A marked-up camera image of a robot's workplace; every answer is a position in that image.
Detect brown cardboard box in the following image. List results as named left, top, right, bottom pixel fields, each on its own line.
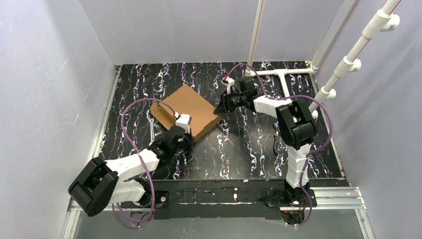
left=150, top=85, right=221, bottom=141

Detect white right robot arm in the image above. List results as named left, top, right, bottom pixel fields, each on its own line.
left=213, top=76, right=317, bottom=191

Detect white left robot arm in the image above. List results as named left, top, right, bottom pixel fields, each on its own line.
left=68, top=125, right=194, bottom=217

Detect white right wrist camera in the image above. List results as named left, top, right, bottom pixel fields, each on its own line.
left=222, top=76, right=235, bottom=94

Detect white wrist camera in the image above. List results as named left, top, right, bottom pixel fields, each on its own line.
left=222, top=76, right=235, bottom=94
left=175, top=114, right=192, bottom=133

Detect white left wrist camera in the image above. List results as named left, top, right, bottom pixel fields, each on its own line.
left=175, top=114, right=192, bottom=133

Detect white PVC pipe frame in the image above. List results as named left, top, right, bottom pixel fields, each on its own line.
left=246, top=0, right=361, bottom=97

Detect black handled pliers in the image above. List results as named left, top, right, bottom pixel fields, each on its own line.
left=273, top=131, right=287, bottom=157

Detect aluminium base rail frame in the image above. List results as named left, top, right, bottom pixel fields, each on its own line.
left=66, top=178, right=365, bottom=227

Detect white PVC camera pole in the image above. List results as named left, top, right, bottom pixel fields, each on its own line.
left=315, top=0, right=401, bottom=103

